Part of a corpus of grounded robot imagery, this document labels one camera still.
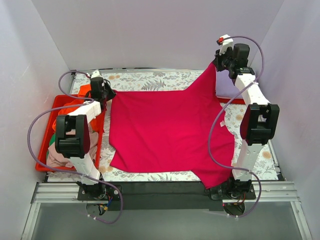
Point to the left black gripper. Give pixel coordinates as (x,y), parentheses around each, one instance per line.
(109,92)

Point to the green t-shirt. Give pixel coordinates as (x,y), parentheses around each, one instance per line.
(52,140)

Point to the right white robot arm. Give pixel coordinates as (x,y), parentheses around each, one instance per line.
(257,127)

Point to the magenta t-shirt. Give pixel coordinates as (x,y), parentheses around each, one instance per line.
(173,131)

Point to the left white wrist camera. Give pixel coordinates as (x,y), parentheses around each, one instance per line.
(94,75)

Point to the folded red t-shirt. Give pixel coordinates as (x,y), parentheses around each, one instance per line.
(235,101)

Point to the aluminium frame rail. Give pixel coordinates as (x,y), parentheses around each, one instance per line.
(57,214)

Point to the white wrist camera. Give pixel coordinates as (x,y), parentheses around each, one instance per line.
(94,75)
(225,42)

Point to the folded lavender t-shirt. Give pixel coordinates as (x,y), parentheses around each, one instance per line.
(224,85)

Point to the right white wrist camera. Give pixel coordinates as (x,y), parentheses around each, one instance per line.
(225,42)

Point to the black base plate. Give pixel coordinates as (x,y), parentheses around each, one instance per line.
(172,195)

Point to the red plastic bin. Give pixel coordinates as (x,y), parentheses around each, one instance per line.
(42,150)

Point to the beige pink t-shirt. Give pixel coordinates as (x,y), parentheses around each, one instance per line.
(55,159)

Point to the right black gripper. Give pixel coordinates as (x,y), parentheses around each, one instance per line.
(220,62)

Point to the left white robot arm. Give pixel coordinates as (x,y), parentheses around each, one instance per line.
(77,153)

